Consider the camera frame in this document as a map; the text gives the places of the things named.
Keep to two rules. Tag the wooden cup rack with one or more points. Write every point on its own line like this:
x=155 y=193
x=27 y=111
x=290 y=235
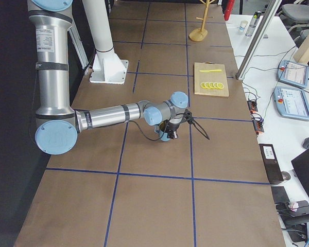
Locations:
x=198 y=34

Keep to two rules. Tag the paper cup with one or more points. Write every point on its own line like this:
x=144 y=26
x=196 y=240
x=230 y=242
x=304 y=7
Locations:
x=242 y=26

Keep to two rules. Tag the lemon slice one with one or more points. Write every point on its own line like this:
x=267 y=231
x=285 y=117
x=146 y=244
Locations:
x=203 y=85

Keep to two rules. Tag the teach pendant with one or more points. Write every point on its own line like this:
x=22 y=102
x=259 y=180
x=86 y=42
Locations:
x=291 y=103
x=293 y=73

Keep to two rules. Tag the plastic water bottle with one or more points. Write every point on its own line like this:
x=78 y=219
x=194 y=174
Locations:
x=253 y=23

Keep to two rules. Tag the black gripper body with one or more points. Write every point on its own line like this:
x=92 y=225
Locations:
x=173 y=127

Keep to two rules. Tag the black small box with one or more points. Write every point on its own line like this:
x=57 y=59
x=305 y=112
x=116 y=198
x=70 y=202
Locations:
x=271 y=164

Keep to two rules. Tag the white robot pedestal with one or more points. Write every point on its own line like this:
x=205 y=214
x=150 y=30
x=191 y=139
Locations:
x=107 y=66

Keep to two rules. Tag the bamboo cutting board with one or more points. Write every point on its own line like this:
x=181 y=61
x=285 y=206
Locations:
x=210 y=77

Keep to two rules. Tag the grey office chair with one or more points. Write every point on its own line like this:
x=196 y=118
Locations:
x=298 y=14

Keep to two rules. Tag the far teach pendant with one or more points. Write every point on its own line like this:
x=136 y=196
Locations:
x=293 y=73

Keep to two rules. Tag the lemon slice five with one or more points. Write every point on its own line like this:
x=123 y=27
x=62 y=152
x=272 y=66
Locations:
x=220 y=86

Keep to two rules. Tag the dark teal mug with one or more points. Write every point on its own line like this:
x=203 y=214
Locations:
x=160 y=130

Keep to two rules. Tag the lemon slice four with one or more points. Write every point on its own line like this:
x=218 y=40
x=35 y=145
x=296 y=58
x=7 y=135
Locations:
x=215 y=84

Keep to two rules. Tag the orange black connector strip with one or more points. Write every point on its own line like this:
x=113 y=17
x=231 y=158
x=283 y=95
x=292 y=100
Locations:
x=256 y=118

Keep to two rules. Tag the aluminium frame post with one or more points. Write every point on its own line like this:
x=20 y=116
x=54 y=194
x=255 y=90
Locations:
x=264 y=24

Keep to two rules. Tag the lemon slice two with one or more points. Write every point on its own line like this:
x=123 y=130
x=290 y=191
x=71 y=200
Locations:
x=207 y=85

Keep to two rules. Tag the red fire extinguisher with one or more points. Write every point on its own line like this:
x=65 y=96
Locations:
x=228 y=9

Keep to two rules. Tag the yellow plastic knife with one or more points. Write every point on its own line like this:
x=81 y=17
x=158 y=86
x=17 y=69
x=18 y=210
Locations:
x=210 y=70

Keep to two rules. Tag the near teach pendant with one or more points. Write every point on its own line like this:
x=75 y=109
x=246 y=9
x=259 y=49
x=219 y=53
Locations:
x=291 y=103

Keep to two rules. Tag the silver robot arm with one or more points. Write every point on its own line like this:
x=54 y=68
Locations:
x=57 y=123

